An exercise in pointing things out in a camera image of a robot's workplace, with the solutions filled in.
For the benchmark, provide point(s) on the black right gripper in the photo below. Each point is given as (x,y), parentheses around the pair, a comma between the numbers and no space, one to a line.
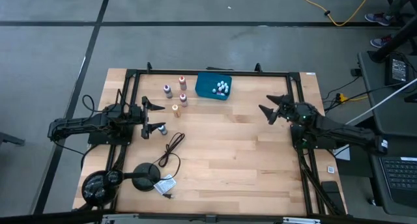
(286,108)

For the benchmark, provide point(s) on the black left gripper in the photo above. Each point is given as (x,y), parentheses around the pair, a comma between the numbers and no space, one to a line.
(145,120)

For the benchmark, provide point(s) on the large blue food coloring bottle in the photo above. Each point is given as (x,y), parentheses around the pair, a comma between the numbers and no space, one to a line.
(162,130)

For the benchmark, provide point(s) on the large yellow food coloring bottle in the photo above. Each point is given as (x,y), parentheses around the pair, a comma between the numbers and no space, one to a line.
(176,110)

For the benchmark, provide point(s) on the large purple food coloring bottle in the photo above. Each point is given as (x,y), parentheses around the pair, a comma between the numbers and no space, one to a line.
(167,91)

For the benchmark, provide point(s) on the large pink food coloring bottle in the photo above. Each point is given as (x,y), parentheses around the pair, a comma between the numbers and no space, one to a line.
(183,99)

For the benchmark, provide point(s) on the large red food coloring bottle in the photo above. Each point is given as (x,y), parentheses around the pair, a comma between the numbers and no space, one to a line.
(182,83)

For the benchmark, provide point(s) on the blue plastic bin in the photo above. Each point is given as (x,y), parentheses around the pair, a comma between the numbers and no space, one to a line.
(207,85)

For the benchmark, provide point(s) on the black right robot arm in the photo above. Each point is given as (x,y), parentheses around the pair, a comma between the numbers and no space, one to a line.
(342,131)

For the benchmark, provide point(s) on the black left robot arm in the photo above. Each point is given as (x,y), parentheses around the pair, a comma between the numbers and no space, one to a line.
(81,123)

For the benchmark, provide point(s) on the black round-base desk lamp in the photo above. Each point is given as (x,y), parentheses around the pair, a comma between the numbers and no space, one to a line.
(145,180)

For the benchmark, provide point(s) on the yellow power plug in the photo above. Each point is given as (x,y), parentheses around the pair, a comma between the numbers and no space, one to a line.
(342,97)

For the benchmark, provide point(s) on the small white card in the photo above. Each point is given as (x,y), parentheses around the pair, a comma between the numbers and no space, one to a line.
(331,169)

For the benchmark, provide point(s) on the white rod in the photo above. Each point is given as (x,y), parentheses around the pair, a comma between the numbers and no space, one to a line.
(384,100)

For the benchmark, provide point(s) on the black crossbar with silver brackets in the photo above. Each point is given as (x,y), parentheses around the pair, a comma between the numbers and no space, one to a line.
(208,219)

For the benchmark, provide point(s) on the dark grey side table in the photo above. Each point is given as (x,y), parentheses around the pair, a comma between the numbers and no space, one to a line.
(391,120)

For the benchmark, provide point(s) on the person's shoe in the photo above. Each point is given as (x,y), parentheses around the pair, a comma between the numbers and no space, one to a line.
(378,18)
(381,41)

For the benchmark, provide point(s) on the black power adapter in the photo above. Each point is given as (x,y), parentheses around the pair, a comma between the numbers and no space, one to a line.
(398,70)

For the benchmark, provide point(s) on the dark grey laptop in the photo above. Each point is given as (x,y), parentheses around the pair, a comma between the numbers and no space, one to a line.
(400,175)

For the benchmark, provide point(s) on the dark grey furniture foot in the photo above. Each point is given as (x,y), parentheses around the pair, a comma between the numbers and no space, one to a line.
(9,138)

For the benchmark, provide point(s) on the black aluminium table frame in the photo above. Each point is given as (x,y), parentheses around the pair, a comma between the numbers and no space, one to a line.
(260,73)

